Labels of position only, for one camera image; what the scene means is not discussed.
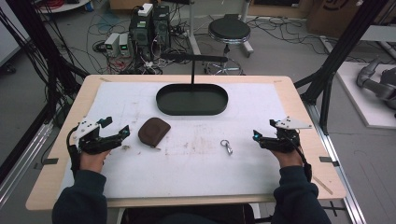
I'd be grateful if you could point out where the person's left hand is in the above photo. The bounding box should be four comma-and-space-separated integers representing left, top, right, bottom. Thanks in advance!
78, 148, 112, 174

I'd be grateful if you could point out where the aluminium rail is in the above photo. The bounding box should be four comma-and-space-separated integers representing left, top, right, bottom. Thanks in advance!
0, 119, 54, 209
302, 102, 368, 224

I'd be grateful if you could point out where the black round stool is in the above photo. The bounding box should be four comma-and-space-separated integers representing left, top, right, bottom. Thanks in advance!
205, 13, 252, 77

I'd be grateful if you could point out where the black oval tray with hanger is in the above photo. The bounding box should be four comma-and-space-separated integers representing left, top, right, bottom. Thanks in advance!
155, 51, 230, 117

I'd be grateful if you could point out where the tangle of floor cables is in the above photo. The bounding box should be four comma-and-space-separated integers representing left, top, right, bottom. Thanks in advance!
83, 6, 194, 76

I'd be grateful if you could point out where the black computer tower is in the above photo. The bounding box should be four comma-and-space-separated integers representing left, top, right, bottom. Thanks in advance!
151, 5, 172, 49
128, 11, 154, 62

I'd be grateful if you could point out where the person's lap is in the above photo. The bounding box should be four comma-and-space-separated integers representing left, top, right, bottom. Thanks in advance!
120, 203, 257, 224

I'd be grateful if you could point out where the metal key ring clasp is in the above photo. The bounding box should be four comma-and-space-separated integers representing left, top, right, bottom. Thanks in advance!
219, 139, 234, 156

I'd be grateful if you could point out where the black metal frame post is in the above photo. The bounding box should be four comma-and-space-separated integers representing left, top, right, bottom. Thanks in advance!
0, 0, 90, 124
293, 0, 396, 135

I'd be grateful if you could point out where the white table leg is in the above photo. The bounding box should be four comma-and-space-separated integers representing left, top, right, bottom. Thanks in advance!
186, 0, 202, 56

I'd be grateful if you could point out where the grey power supply unit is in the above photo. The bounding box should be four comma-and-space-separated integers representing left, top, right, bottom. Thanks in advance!
104, 32, 121, 58
118, 32, 132, 58

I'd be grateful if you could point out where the cardboard box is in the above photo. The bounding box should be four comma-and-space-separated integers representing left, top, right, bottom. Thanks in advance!
305, 0, 396, 39

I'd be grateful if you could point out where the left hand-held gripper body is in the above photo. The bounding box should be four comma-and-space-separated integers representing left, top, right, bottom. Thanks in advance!
74, 117, 123, 156

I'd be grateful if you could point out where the brown pouch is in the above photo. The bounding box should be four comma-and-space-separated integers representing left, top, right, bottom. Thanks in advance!
137, 117, 172, 148

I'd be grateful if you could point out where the white platform board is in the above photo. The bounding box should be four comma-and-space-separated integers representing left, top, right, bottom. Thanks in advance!
335, 61, 396, 131

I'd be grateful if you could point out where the black tape strip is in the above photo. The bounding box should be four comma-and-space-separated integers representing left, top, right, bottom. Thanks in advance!
33, 157, 60, 171
318, 156, 341, 168

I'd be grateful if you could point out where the person's right hand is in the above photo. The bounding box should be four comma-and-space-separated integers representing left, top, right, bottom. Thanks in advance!
268, 148, 304, 170

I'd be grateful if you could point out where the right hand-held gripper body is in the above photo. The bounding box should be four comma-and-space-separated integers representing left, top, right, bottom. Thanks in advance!
260, 116, 314, 154

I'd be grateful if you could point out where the white table mat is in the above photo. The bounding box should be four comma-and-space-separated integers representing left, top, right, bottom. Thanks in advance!
60, 80, 294, 200

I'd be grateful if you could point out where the white box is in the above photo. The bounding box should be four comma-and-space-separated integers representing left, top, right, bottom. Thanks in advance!
136, 2, 154, 18

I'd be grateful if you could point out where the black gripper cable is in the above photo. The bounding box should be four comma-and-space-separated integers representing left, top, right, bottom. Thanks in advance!
288, 135, 313, 183
65, 124, 82, 179

